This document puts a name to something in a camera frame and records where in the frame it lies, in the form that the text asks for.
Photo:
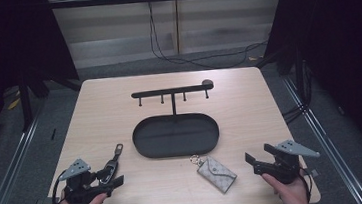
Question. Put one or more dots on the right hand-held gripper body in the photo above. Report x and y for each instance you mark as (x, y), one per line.
(285, 167)

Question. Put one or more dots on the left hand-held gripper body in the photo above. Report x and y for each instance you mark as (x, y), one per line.
(80, 188)

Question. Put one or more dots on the grey patterned key pouch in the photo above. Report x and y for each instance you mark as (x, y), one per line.
(216, 174)

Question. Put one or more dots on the black oval tray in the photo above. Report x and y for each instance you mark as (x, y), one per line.
(175, 136)

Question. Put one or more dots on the person's right hand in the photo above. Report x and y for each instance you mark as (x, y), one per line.
(293, 195)

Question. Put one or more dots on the black metal stand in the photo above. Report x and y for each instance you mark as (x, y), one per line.
(299, 74)
(25, 103)

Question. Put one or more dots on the yellow floor tape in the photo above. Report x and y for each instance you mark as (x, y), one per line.
(14, 104)

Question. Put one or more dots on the dark curtain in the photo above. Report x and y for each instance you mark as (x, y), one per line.
(5, 42)
(343, 32)

